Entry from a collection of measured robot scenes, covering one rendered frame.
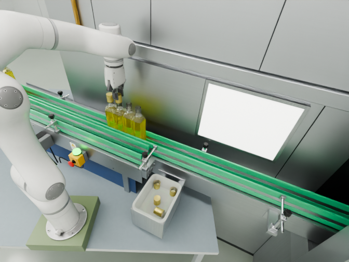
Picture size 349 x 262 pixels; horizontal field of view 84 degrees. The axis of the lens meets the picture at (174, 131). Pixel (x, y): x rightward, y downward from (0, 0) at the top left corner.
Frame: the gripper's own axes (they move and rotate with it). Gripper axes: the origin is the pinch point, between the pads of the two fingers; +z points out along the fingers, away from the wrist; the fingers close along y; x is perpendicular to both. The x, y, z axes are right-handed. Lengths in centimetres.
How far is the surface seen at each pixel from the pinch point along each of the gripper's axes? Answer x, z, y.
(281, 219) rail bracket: 87, 22, 15
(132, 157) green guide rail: 15.4, 26.2, 12.9
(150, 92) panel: 11.8, 1.5, -12.4
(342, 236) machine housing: 108, 20, 13
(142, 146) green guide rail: 17.3, 23.8, 5.8
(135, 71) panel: 3.0, -8.2, -12.3
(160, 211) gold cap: 40, 38, 27
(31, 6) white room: -498, 57, -305
